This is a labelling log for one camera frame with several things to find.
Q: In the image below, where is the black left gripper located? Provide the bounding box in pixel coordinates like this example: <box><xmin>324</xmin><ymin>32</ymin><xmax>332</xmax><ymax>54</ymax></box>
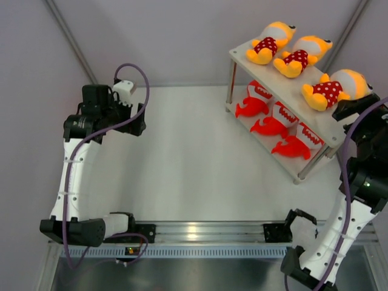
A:
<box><xmin>101</xmin><ymin>94</ymin><xmax>145</xmax><ymax>137</ymax></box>

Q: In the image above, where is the yellow plush polka-dot front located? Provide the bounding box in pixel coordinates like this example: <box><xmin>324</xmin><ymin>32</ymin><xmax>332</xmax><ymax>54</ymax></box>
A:
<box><xmin>301</xmin><ymin>69</ymin><xmax>373</xmax><ymax>112</ymax></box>

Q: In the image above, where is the yellow plush polka-dot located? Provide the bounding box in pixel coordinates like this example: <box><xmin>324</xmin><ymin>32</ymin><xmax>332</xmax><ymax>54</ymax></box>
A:
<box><xmin>273</xmin><ymin>35</ymin><xmax>333</xmax><ymax>78</ymax></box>
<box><xmin>301</xmin><ymin>69</ymin><xmax>373</xmax><ymax>112</ymax></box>
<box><xmin>246</xmin><ymin>21</ymin><xmax>296</xmax><ymax>65</ymax></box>

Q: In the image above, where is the red shark plush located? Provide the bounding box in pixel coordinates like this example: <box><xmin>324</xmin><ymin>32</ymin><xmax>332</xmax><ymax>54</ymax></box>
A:
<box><xmin>250</xmin><ymin>101</ymin><xmax>299</xmax><ymax>139</ymax></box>
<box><xmin>271</xmin><ymin>122</ymin><xmax>324</xmax><ymax>160</ymax></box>
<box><xmin>235</xmin><ymin>80</ymin><xmax>273</xmax><ymax>118</ymax></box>

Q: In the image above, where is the red shark plush back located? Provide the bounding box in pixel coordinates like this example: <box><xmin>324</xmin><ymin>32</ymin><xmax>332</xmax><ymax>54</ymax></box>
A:
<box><xmin>235</xmin><ymin>80</ymin><xmax>273</xmax><ymax>118</ymax></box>

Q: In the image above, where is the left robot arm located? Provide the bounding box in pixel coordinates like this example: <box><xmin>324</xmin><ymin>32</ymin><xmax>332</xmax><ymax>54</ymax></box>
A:
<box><xmin>39</xmin><ymin>80</ymin><xmax>137</xmax><ymax>247</ymax></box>

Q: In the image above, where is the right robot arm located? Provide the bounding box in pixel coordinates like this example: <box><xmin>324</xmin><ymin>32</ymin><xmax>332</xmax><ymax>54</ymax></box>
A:
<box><xmin>281</xmin><ymin>93</ymin><xmax>387</xmax><ymax>290</ymax></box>

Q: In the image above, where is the white two-tier shelf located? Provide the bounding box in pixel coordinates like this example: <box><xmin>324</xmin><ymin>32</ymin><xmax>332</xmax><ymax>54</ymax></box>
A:
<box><xmin>226</xmin><ymin>41</ymin><xmax>345</xmax><ymax>184</ymax></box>

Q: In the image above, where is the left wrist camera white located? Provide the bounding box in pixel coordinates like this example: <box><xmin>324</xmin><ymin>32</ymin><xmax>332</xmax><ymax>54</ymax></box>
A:
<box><xmin>113</xmin><ymin>80</ymin><xmax>136</xmax><ymax>107</ymax></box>

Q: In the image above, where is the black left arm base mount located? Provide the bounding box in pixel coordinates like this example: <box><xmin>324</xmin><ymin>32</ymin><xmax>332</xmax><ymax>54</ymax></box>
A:
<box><xmin>103</xmin><ymin>223</ymin><xmax>156</xmax><ymax>244</ymax></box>

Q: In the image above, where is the white slotted cable duct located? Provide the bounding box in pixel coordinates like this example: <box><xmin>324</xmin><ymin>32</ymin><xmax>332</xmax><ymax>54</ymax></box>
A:
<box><xmin>60</xmin><ymin>246</ymin><xmax>289</xmax><ymax>259</ymax></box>

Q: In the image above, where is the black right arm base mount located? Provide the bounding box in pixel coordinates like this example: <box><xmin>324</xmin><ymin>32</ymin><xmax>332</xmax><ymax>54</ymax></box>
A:
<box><xmin>263</xmin><ymin>223</ymin><xmax>292</xmax><ymax>243</ymax></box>

